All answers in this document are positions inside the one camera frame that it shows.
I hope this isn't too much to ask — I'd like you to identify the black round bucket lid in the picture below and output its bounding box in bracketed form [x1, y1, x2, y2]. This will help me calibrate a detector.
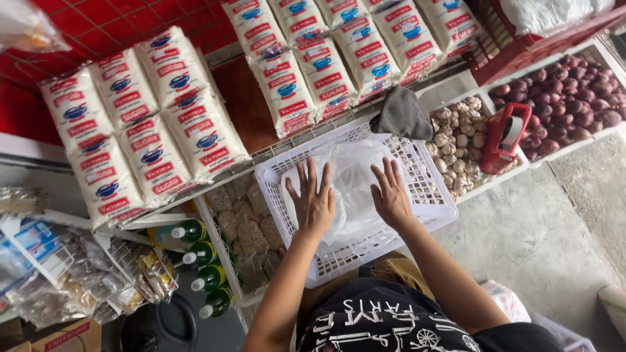
[120, 292, 199, 352]

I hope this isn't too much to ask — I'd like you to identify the brown cardboard box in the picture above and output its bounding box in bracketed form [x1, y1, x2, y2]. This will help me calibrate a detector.
[0, 317, 103, 352]

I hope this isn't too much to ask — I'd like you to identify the hanging clear plastic bag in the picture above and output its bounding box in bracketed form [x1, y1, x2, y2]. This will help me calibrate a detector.
[0, 0, 73, 54]

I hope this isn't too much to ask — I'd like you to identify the white basket of bean packets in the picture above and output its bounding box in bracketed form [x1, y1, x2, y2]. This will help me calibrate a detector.
[195, 172, 289, 308]

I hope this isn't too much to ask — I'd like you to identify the white sack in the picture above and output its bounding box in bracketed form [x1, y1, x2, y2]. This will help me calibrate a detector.
[598, 284, 626, 329]

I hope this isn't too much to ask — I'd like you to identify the pile of clear plastic bags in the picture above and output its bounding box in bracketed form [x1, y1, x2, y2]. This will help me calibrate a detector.
[280, 140, 399, 257]

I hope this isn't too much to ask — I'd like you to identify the white wire shelf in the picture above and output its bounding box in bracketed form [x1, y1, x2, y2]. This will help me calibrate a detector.
[93, 59, 471, 231]

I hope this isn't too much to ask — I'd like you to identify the group of white red-label packets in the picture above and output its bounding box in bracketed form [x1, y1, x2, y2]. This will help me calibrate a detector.
[220, 0, 485, 139]
[38, 25, 251, 230]

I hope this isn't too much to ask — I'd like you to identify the white tray of garlic bulbs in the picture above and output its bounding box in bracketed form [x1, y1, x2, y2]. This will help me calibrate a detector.
[425, 89, 530, 204]

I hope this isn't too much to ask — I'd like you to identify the white plastic lattice basket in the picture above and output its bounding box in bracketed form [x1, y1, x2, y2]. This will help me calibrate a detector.
[254, 112, 459, 289]

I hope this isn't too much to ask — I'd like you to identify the white pink-print plastic bag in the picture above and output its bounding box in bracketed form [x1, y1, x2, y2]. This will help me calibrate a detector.
[478, 279, 532, 324]

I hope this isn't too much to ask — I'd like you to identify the green bottle with white cap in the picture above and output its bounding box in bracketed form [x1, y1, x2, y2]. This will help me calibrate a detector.
[190, 264, 228, 293]
[148, 218, 208, 247]
[182, 241, 219, 268]
[199, 286, 235, 320]

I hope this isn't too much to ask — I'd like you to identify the white tray of red onions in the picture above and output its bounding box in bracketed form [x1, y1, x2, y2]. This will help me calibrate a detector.
[484, 39, 626, 169]

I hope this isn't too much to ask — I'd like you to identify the wire rack with clear packets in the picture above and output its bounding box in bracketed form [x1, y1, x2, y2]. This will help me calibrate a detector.
[0, 186, 180, 329]

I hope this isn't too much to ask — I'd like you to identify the red tape dispenser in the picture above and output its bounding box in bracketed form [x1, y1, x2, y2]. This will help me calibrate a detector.
[479, 103, 533, 176]

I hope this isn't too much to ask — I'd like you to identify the person's black printed shirt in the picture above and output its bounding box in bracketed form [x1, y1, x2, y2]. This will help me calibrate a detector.
[296, 277, 565, 352]

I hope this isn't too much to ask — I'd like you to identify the grey cloth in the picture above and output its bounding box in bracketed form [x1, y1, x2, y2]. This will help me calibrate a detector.
[369, 85, 436, 142]

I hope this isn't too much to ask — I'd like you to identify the small white plastic basket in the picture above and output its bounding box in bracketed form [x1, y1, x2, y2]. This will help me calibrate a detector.
[530, 312, 598, 352]

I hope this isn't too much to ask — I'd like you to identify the person's right hand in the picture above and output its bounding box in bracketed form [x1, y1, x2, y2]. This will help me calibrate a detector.
[369, 156, 416, 228]

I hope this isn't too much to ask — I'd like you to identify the person's left hand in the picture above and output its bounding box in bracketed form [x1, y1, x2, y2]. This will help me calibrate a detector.
[286, 156, 339, 238]

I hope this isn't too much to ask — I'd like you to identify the red crate with white bags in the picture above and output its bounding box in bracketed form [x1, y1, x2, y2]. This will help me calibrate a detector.
[462, 0, 626, 88]

